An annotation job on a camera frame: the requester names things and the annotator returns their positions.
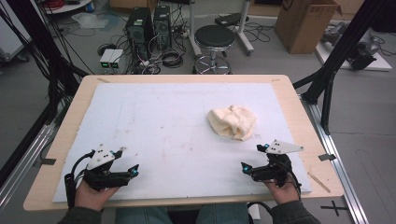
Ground brown cardboard box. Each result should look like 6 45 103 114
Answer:
274 0 344 55

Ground large black computer tower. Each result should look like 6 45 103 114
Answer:
125 7 155 60

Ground white metal table leg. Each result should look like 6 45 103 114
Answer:
236 0 255 57
186 0 204 59

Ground black round stool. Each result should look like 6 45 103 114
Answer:
191 24 236 75

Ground slim black computer tower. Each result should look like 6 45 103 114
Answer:
153 5 173 50

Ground person's blue jeans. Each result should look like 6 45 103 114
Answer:
115 203 250 224

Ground black tape cross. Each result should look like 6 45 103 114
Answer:
320 200 348 217

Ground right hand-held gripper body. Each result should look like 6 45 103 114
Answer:
250 139 304 188

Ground person's right hand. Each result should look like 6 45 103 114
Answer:
264 176 302 205

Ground cream printed towel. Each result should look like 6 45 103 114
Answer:
207 105 258 142

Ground person's left hand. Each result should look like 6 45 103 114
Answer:
74 180 120 213

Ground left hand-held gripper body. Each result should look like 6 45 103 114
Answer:
82 144 132 191

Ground black flat device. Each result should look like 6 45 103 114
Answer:
214 12 250 28

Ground white round table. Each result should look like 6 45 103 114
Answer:
40 0 94 15

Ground tan tape strip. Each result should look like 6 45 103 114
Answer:
307 172 332 194

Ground white foam board mat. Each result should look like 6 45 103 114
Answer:
51 81 313 203

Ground white power supply box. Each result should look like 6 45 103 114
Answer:
99 49 116 70
108 49 125 70

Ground clear plastic sheet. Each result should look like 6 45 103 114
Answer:
71 12 120 31

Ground aluminium rail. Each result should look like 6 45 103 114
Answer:
0 122 57 213
300 94 370 224

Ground black metal stand with cables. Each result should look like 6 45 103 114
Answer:
0 0 90 125

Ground black coiled cable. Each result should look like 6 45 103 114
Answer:
97 43 117 57
161 49 185 69

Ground white base board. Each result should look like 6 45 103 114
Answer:
315 39 393 73

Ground pale panel cart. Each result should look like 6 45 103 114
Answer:
0 7 32 63

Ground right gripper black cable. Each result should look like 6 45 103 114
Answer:
247 172 303 218

